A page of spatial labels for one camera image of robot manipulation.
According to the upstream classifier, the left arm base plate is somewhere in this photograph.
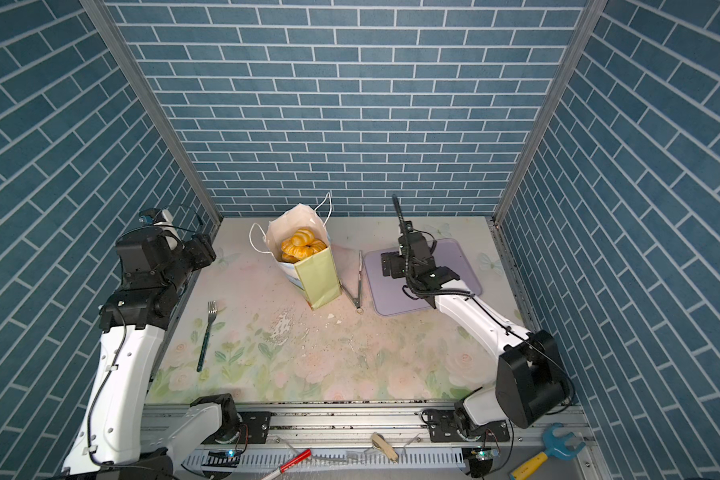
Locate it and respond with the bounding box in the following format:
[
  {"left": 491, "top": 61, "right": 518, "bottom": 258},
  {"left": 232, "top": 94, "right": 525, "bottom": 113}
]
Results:
[{"left": 203, "top": 411, "right": 272, "bottom": 447}]

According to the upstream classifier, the large twisted croissant ring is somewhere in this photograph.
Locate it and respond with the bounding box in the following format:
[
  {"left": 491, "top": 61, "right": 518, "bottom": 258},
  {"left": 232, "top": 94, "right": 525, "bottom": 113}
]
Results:
[{"left": 280, "top": 235, "right": 328, "bottom": 264}]

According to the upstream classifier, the red white marker pen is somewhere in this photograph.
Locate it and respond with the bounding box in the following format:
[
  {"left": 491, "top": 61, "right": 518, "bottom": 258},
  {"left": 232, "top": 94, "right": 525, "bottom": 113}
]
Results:
[{"left": 261, "top": 449, "right": 312, "bottom": 480}]

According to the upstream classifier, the beige wooden piece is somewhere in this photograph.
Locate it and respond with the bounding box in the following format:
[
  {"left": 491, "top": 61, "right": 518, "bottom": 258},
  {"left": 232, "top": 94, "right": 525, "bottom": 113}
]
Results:
[{"left": 371, "top": 432, "right": 399, "bottom": 463}]

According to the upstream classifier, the striped bread roll back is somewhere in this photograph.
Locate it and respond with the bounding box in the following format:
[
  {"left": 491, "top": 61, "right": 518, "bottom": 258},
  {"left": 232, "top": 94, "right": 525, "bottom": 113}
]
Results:
[{"left": 291, "top": 228, "right": 316, "bottom": 247}]

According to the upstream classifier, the aluminium front rail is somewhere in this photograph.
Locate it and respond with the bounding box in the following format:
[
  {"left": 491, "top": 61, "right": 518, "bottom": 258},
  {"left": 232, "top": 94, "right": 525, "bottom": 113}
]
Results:
[{"left": 104, "top": 401, "right": 595, "bottom": 448}]

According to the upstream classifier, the white green paper bag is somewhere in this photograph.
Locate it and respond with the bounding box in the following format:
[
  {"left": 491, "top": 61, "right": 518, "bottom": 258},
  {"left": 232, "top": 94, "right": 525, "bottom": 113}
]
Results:
[{"left": 248, "top": 192, "right": 341, "bottom": 310}]

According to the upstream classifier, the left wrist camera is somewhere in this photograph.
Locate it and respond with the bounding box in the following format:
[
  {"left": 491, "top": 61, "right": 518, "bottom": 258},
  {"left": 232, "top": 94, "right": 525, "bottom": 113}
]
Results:
[{"left": 139, "top": 208, "right": 179, "bottom": 249}]

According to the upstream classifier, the lilac plastic tray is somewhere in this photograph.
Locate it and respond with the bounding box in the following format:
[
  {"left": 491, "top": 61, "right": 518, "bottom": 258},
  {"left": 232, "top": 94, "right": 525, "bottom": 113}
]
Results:
[{"left": 363, "top": 238, "right": 485, "bottom": 317}]

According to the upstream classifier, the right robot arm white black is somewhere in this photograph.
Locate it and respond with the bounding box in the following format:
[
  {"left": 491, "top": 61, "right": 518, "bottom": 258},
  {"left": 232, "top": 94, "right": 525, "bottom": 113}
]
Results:
[{"left": 381, "top": 231, "right": 574, "bottom": 438}]

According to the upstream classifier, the black corrugated cable hose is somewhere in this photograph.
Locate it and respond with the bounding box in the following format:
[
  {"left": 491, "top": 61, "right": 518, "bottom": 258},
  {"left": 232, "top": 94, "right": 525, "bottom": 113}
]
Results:
[{"left": 391, "top": 193, "right": 412, "bottom": 241}]

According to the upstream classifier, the green handled fork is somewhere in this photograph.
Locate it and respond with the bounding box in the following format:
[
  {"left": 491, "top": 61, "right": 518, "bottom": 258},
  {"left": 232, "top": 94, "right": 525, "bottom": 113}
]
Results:
[{"left": 196, "top": 300, "right": 218, "bottom": 373}]

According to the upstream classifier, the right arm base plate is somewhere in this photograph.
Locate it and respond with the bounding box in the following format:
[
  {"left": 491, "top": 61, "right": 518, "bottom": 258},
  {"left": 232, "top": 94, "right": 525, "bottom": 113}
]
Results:
[{"left": 419, "top": 408, "right": 511, "bottom": 443}]

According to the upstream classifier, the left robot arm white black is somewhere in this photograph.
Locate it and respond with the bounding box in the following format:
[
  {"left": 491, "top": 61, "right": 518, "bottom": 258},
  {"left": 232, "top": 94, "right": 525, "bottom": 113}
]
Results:
[{"left": 61, "top": 226, "right": 242, "bottom": 479}]

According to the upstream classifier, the blue yellow toy wrench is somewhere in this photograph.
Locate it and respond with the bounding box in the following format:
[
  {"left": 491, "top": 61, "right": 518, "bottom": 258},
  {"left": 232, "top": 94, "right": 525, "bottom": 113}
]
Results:
[{"left": 509, "top": 423, "right": 585, "bottom": 480}]

